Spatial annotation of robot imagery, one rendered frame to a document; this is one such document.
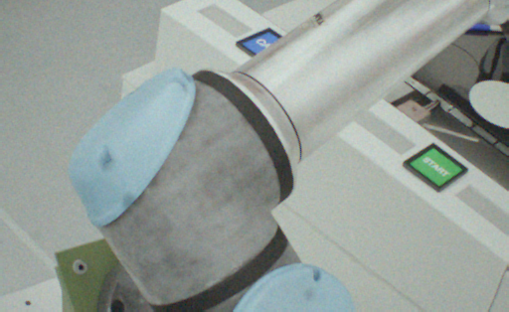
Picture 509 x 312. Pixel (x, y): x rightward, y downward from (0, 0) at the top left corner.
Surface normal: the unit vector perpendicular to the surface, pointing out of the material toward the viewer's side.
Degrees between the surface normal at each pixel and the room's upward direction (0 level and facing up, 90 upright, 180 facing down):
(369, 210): 90
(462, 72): 0
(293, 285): 56
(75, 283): 48
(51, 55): 0
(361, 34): 29
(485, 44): 0
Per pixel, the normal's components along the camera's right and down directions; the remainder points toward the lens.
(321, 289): 0.54, 0.05
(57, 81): 0.13, -0.76
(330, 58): 0.22, -0.36
